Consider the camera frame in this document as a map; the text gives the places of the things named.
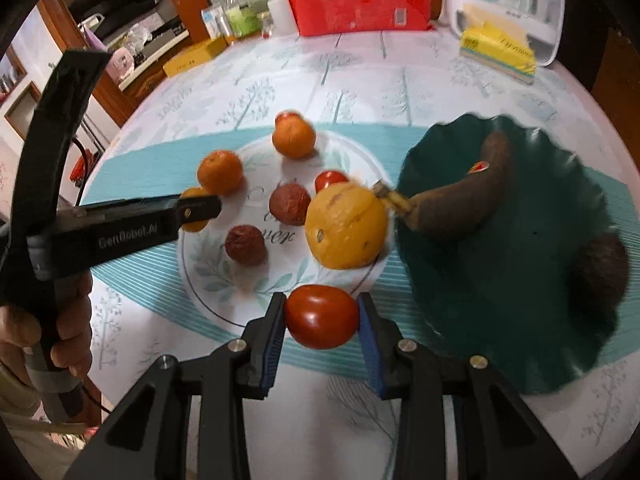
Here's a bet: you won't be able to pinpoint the red tissue package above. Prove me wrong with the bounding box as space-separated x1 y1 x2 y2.
288 0 432 37

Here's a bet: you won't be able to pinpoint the yellow tissue box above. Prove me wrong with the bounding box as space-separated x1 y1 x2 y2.
460 22 537 84

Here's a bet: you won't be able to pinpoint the yellow cardboard box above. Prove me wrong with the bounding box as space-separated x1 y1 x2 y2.
163 37 228 78

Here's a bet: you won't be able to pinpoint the white plastic bottle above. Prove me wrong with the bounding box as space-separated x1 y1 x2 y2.
268 0 298 36

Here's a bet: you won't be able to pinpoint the large red tomato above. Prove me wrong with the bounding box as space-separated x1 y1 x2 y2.
284 285 359 350

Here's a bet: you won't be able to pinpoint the person's left hand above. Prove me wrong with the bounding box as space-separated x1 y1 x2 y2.
1 271 93 387

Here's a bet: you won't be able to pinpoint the large yellow orange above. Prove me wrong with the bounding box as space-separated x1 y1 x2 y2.
304 182 388 270

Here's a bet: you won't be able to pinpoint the wooden kitchen cabinets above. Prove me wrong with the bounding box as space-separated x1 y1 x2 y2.
37 0 212 129

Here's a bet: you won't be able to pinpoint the overripe brown banana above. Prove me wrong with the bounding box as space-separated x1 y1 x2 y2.
372 131 511 233

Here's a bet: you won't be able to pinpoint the small red tomato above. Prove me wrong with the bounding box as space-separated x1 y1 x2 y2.
314 170 349 193

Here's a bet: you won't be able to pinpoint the small yellow orange fruit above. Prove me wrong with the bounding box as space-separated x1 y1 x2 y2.
180 186 209 233

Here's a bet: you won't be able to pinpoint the dark avocado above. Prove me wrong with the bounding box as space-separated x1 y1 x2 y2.
565 232 630 336

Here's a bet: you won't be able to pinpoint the green label bottle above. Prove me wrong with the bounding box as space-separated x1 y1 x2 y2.
224 0 262 39

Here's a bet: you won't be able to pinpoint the patterned tablecloth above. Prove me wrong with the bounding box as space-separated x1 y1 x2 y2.
84 29 639 474

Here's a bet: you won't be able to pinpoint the orange tangerine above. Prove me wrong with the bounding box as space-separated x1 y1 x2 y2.
271 118 317 159
196 150 244 196

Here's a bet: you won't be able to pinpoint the dark green scalloped plate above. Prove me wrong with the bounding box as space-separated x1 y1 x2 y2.
396 114 634 393

